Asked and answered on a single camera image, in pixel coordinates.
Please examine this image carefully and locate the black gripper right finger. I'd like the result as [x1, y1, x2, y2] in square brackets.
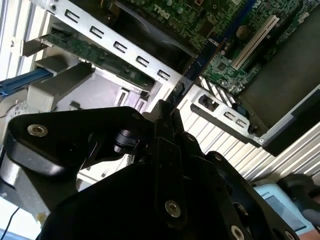
[172, 109, 298, 240]

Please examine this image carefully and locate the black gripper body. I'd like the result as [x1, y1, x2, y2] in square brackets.
[41, 161, 226, 240]

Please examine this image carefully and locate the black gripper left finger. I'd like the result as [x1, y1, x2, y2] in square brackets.
[0, 99, 190, 230]

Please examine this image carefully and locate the RAM stick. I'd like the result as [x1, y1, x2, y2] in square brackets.
[169, 36, 228, 112]

